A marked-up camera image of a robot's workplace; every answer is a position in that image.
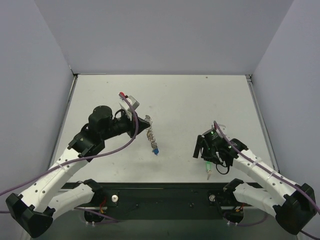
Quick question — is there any purple cable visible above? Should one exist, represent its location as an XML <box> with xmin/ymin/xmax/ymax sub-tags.
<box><xmin>0</xmin><ymin>92</ymin><xmax>140</xmax><ymax>215</ymax></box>
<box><xmin>213</xmin><ymin>121</ymin><xmax>320</xmax><ymax>238</ymax></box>

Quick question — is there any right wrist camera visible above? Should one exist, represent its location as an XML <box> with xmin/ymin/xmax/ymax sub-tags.
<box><xmin>211</xmin><ymin>121</ymin><xmax>228</xmax><ymax>137</ymax></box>

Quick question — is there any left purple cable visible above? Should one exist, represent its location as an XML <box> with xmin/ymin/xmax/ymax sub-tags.
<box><xmin>0</xmin><ymin>92</ymin><xmax>140</xmax><ymax>215</ymax></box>

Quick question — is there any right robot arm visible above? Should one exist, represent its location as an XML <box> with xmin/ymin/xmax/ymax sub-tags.
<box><xmin>193</xmin><ymin>128</ymin><xmax>320</xmax><ymax>235</ymax></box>

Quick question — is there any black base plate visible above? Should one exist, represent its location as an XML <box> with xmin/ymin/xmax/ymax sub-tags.
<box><xmin>81</xmin><ymin>183</ymin><xmax>242</xmax><ymax>221</ymax></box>

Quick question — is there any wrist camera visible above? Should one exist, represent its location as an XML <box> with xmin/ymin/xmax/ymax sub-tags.
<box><xmin>211</xmin><ymin>121</ymin><xmax>228</xmax><ymax>137</ymax></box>
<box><xmin>119</xmin><ymin>92</ymin><xmax>140</xmax><ymax>120</ymax></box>

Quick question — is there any green tagged key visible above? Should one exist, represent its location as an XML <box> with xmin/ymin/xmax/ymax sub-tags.
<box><xmin>205</xmin><ymin>161</ymin><xmax>213</xmax><ymax>181</ymax></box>

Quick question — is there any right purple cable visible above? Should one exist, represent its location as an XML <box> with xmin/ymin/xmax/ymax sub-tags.
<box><xmin>213</xmin><ymin>121</ymin><xmax>320</xmax><ymax>238</ymax></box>

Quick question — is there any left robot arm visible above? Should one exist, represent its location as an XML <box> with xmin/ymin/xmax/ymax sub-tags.
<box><xmin>5</xmin><ymin>105</ymin><xmax>150</xmax><ymax>238</ymax></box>

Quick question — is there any blue tagged key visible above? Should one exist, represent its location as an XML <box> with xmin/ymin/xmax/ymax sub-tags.
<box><xmin>152</xmin><ymin>148</ymin><xmax>159</xmax><ymax>156</ymax></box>

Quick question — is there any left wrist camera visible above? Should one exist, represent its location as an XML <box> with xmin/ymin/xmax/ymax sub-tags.
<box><xmin>119</xmin><ymin>92</ymin><xmax>140</xmax><ymax>120</ymax></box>

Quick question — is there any metal disc with keyrings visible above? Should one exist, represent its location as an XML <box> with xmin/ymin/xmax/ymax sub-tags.
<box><xmin>144</xmin><ymin>115</ymin><xmax>159</xmax><ymax>154</ymax></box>

